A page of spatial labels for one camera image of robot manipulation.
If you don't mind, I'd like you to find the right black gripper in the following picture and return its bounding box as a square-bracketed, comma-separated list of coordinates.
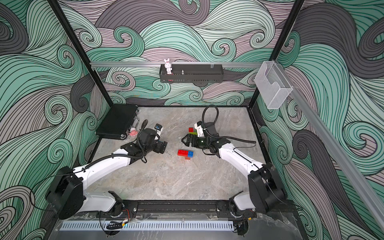
[182, 134, 212, 149]

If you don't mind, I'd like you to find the red long lego brick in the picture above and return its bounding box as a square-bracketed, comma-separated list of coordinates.
[178, 150, 189, 158]

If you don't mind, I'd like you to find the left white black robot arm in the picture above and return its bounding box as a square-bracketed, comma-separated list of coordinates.
[45, 121, 168, 220]

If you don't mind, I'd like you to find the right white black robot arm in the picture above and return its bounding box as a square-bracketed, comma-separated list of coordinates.
[181, 105, 286, 218]

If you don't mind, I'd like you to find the pink small toy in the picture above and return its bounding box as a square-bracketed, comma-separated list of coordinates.
[129, 128, 139, 137]

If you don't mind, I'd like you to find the black case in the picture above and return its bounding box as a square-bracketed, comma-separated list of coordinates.
[96, 104, 139, 140]

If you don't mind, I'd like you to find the white pink bunny figurine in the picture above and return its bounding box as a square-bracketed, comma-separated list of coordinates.
[164, 59, 173, 75]

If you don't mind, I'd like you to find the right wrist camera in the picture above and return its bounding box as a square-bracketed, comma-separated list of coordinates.
[194, 121, 205, 138]

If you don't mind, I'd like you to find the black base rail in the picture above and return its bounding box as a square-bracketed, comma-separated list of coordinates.
[98, 199, 298, 219]

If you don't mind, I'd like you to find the black wall shelf tray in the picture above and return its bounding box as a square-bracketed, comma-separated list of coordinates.
[159, 63, 224, 84]

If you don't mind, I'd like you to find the horizontal aluminium rail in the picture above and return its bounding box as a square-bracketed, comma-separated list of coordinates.
[90, 61, 262, 69]

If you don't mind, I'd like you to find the clear acrylic wall holder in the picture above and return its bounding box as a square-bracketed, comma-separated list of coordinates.
[255, 61, 293, 110]

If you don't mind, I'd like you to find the white slotted cable duct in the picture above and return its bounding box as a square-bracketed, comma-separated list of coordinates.
[59, 220, 234, 232]

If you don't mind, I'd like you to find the right wall aluminium rail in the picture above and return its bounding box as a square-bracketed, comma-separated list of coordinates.
[273, 61, 384, 230]

